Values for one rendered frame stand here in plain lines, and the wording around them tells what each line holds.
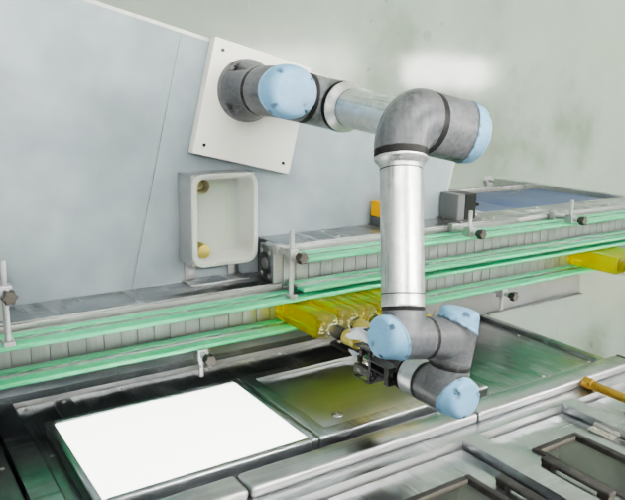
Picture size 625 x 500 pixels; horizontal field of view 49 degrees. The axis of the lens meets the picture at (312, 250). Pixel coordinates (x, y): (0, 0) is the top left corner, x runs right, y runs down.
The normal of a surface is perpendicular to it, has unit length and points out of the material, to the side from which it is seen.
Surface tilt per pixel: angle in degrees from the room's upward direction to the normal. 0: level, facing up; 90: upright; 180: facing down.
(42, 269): 0
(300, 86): 7
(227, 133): 0
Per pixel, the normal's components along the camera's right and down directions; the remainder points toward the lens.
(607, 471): 0.02, -0.97
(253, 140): 0.55, 0.20
